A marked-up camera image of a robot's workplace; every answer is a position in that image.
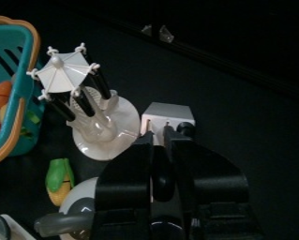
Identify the white utensil rack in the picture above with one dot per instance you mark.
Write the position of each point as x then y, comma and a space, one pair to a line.
113, 125

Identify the orange toy carrot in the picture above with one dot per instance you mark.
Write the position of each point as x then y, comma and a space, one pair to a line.
0, 93

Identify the metal frame clamp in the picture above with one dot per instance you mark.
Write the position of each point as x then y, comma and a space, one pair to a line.
165, 34

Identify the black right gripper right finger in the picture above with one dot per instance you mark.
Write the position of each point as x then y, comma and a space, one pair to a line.
213, 193

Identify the yellow toy banana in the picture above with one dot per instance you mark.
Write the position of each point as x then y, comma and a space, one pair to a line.
4, 113

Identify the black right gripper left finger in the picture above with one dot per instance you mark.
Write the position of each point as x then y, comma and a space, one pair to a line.
121, 193

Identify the toy corn green husk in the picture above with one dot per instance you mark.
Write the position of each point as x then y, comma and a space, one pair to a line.
57, 184

